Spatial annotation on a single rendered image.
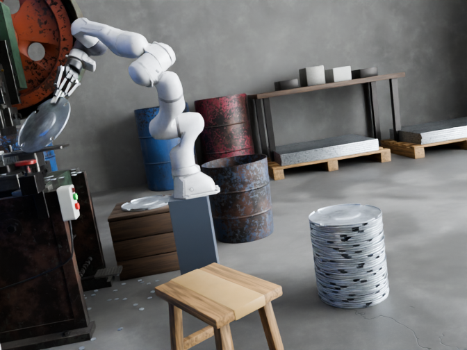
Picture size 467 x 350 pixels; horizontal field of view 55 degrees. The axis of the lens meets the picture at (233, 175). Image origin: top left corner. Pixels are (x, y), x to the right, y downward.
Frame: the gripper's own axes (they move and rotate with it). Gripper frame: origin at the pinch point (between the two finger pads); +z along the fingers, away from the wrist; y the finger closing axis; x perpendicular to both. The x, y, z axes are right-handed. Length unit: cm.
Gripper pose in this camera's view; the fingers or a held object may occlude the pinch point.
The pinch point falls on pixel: (57, 98)
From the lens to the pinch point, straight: 219.6
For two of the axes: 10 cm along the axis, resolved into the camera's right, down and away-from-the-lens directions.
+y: -4.4, -5.0, -7.5
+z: -2.5, 8.7, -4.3
